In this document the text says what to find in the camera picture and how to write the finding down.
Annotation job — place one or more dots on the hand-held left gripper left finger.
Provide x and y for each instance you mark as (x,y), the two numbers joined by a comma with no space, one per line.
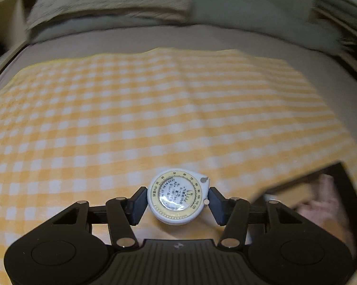
(137,206)

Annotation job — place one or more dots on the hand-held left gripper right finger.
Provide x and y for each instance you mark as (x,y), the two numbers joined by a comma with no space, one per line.
(218,207)

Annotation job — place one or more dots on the white round tape measure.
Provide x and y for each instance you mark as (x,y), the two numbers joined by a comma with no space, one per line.
(178,197)

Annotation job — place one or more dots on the pink soft object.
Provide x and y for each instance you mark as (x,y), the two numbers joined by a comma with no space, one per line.
(321,204)

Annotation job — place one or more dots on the black box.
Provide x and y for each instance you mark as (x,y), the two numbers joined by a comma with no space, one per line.
(341,172)

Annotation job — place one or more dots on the yellow checked cloth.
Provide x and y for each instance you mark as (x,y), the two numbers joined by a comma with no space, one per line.
(154,118)

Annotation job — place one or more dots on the grey bed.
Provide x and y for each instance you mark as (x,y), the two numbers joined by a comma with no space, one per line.
(172,38)

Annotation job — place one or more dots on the grey flat pillow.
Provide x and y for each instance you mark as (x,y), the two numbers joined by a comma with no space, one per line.
(86,25)

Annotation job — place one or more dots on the grey folded duvet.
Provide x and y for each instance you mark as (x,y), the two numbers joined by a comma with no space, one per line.
(255,9)

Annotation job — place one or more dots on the beige quilted pillow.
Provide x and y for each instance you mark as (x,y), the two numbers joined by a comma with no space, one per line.
(107,0)

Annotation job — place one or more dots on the white shelf with bedding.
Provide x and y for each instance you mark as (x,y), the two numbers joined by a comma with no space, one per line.
(341,26)

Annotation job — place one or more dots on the wooden bedside shelf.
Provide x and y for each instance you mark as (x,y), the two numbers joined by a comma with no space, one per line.
(9,26)

